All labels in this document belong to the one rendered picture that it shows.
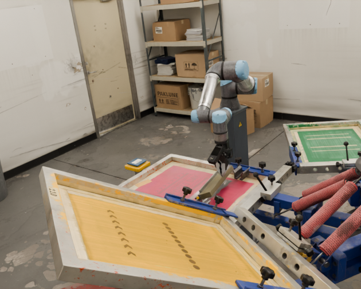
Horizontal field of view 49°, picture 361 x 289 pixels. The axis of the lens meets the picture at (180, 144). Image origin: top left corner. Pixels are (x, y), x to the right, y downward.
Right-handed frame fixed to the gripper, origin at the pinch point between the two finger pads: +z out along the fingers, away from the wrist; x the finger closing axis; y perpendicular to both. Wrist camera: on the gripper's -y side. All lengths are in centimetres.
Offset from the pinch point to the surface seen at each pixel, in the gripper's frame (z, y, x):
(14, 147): 72, 71, 368
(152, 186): 13.2, -9.0, 45.6
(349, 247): 7, -22, -74
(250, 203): 4.7, -13.2, -24.3
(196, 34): -30, 335, 250
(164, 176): 13.2, 4.0, 46.7
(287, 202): 5.4, -3.0, -39.4
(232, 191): 13.2, 7.0, -1.7
